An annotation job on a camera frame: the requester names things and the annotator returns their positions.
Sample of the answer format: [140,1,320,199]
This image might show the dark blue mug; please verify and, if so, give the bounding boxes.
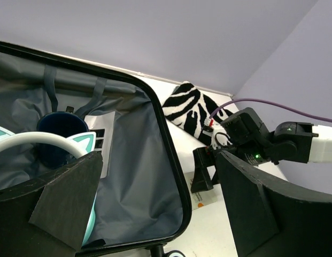
[36,112,89,169]

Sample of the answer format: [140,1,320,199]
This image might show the zebra print fluffy pouch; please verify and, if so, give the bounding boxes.
[162,81,219,146]

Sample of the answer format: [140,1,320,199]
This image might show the teal cat ear headphones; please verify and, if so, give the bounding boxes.
[0,123,98,248]

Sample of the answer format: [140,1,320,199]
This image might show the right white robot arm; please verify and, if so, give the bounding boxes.
[190,108,332,193]

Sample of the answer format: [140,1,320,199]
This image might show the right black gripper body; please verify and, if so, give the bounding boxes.
[212,107,273,166]

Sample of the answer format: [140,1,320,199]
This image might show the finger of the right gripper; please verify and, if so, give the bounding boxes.
[190,147,220,193]

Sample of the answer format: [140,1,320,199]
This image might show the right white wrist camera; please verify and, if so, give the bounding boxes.
[202,118,232,149]

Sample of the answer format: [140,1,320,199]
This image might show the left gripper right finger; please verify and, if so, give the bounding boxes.
[215,151,332,256]

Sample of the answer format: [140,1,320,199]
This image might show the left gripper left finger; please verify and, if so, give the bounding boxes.
[0,152,103,256]

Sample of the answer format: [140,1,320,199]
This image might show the small black kids suitcase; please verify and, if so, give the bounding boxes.
[0,41,192,256]

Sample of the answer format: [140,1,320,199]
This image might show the white card with orange dot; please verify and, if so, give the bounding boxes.
[190,184,222,210]

